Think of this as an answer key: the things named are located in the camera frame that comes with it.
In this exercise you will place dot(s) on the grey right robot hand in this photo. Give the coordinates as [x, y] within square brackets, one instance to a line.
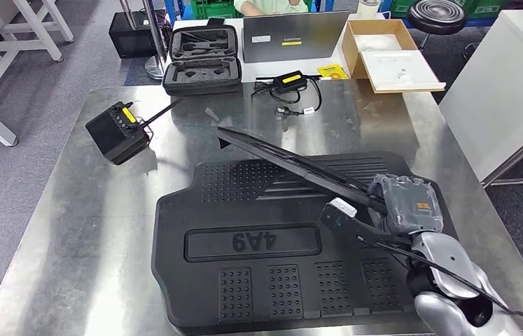
[409, 204]

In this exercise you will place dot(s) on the long black plastic panel part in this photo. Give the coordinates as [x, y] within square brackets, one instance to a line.
[289, 164]

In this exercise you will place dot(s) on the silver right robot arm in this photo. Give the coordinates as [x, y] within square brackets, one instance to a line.
[446, 264]

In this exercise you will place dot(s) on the stainless steel workbench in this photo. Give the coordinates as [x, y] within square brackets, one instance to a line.
[80, 232]

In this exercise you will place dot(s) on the yellow printed leaflet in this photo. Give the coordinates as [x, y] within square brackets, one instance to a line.
[333, 72]

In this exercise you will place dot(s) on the white cabinet panel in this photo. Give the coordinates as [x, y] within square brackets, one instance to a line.
[497, 79]

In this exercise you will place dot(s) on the open cardboard box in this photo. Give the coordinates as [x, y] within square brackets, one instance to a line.
[348, 53]

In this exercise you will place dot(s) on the white packing foam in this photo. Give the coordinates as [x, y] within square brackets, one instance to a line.
[377, 42]

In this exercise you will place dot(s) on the black power adapter yellow label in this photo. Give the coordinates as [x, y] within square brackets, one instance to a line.
[290, 81]

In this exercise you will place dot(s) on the black plastic engine cover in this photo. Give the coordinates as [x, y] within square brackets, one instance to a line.
[252, 287]

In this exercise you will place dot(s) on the black round stool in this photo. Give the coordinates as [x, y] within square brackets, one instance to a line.
[436, 16]

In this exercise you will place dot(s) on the green plastic crate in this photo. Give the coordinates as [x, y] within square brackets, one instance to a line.
[400, 7]
[215, 8]
[488, 7]

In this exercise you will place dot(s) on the white cup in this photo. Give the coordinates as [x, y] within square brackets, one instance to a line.
[368, 8]

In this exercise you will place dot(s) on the grey laptop computer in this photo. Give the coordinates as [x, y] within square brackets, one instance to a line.
[298, 34]

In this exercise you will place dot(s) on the person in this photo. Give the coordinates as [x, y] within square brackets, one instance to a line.
[270, 5]

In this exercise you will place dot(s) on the black foam-lined carrying case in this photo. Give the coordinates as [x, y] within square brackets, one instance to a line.
[201, 72]

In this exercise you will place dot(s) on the chrome stanchion with round base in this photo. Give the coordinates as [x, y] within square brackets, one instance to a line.
[157, 39]

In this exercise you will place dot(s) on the blue metal storage rack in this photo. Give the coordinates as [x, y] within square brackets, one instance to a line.
[178, 9]

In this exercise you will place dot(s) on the black charger with yellow label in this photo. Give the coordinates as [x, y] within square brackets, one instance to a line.
[113, 136]

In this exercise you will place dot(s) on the black cabinet box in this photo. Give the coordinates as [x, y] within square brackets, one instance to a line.
[126, 37]

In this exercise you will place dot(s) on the chrome pole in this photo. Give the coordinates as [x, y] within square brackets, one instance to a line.
[127, 13]

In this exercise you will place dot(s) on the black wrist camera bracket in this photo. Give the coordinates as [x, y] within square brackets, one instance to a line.
[349, 227]

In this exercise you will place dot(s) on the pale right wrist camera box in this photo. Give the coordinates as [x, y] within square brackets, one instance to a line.
[342, 207]

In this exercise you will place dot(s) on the steel frame table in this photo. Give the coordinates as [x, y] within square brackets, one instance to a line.
[521, 155]

